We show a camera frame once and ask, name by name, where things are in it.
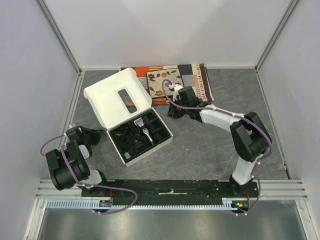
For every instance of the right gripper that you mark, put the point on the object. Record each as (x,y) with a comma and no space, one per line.
(175,111)

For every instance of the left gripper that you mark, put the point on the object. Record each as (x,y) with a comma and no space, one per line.
(96,134)

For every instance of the white hair clipper kit box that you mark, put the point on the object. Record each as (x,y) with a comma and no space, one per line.
(117,101)

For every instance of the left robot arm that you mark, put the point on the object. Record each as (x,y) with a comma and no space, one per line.
(68,167)

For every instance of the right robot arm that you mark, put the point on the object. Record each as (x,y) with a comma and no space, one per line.
(250,138)

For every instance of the floral square plate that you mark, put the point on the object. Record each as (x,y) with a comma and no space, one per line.
(155,79)

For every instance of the patchwork orange cloth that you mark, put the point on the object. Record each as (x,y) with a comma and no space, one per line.
(193,75)

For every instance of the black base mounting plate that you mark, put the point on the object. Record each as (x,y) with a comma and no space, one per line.
(184,191)

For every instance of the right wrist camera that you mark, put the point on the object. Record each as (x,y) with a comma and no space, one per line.
(175,89)

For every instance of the grey cable duct rail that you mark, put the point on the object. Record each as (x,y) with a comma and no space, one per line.
(106,205)

